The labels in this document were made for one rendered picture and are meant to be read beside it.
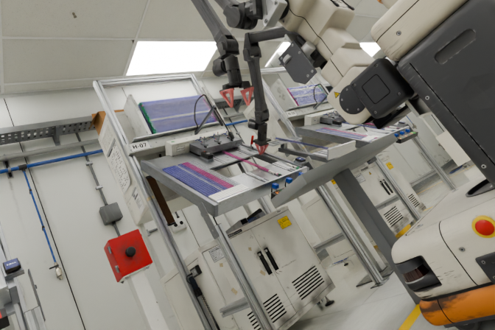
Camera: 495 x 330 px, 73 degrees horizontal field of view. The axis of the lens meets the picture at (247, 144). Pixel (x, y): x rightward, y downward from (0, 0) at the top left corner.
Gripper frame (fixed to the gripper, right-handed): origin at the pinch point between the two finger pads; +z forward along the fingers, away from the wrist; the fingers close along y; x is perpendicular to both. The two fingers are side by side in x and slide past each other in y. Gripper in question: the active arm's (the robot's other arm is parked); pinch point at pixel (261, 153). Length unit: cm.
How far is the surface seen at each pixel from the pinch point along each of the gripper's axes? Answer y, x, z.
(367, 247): -28, 65, 48
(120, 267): 104, 26, 13
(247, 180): 29.0, 18.3, 2.5
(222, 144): 12.6, -23.3, -2.0
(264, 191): 28.5, 30.5, 4.4
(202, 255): 61, 20, 34
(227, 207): 54, 30, 4
